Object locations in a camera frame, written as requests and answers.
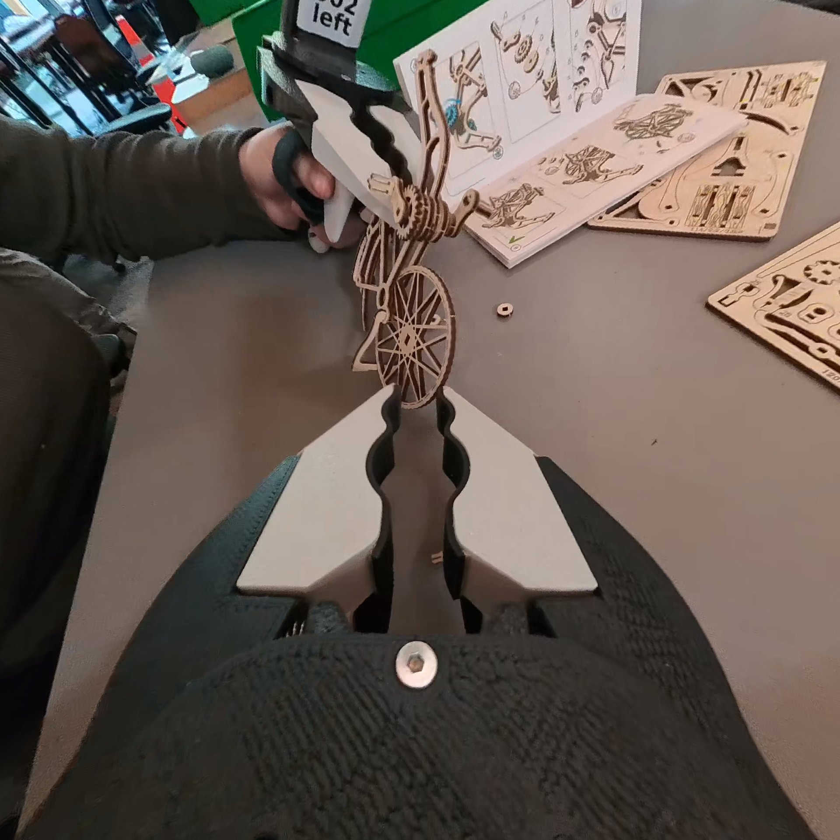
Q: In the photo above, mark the person's left hand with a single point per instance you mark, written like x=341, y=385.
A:
x=262, y=177

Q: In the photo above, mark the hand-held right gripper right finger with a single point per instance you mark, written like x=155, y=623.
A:
x=518, y=518

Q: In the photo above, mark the wooden spoked model wheel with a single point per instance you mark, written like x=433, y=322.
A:
x=415, y=400

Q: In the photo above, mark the fuzzy microphone windscreen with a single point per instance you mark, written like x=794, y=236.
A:
x=213, y=60

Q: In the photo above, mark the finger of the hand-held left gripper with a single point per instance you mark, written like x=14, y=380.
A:
x=341, y=151
x=403, y=148

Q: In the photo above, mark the laser-cut wooden parts sheet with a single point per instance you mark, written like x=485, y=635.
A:
x=663, y=203
x=787, y=358

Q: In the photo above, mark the person's dark clothed body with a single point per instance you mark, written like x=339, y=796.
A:
x=46, y=426

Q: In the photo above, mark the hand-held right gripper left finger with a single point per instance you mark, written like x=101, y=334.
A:
x=321, y=518

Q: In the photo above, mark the person's left forearm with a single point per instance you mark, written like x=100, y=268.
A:
x=131, y=190

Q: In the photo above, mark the assembly instruction booklet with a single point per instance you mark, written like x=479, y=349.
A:
x=590, y=170

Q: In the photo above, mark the wooden bicycle model frame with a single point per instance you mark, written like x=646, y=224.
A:
x=423, y=213

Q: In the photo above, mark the black office chair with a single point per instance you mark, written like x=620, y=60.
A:
x=131, y=121

